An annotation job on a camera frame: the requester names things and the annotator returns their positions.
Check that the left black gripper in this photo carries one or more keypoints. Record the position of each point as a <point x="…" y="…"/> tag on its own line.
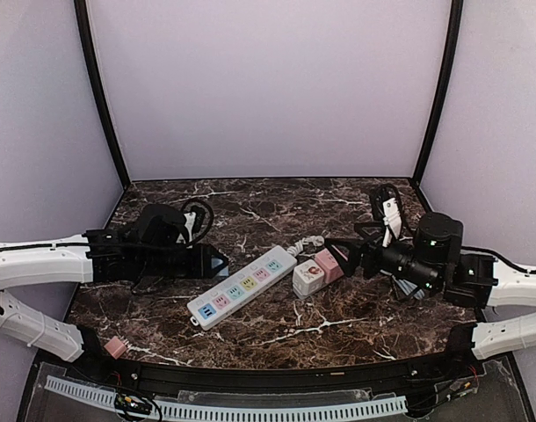
<point x="197" y="261"/>

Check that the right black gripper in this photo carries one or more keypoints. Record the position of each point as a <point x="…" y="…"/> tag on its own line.
<point x="367" y="258"/>

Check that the pink cube socket adapter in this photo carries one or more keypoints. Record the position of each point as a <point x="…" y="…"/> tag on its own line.
<point x="332" y="270"/>

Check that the white multicolour power strip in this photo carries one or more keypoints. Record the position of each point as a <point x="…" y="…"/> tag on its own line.
<point x="228" y="296"/>

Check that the white cube socket adapter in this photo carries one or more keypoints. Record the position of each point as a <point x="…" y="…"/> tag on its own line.
<point x="308" y="277"/>

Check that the blue plug adapter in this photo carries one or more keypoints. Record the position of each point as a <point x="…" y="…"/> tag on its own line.
<point x="219" y="268"/>

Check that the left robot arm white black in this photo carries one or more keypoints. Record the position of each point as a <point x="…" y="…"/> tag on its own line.
<point x="162" y="242"/>

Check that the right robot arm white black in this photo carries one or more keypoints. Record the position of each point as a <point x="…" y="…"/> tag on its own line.
<point x="437" y="262"/>

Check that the pink plug adapter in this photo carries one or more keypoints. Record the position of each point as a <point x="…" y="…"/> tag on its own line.
<point x="116" y="346"/>

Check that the small circuit board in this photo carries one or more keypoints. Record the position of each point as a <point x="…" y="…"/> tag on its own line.
<point x="132" y="404"/>

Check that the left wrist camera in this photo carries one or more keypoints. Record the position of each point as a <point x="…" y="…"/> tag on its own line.
<point x="199" y="219"/>

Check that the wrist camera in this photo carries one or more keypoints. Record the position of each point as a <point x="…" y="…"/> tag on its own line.
<point x="387" y="208"/>
<point x="199" y="219"/>

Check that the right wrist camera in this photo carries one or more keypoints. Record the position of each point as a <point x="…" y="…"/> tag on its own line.
<point x="387" y="208"/>

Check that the black front rail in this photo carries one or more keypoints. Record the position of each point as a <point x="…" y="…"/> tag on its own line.
<point x="402" y="376"/>

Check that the slotted grey cable duct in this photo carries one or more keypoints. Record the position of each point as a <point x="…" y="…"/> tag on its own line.
<point x="202" y="406"/>

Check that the right black frame post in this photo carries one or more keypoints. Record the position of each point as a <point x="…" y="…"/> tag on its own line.
<point x="444" y="76"/>

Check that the black frame post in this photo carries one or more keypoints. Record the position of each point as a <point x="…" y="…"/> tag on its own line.
<point x="98" y="91"/>
<point x="444" y="76"/>

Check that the left black frame post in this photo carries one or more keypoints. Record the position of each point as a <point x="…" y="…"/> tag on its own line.
<point x="98" y="91"/>

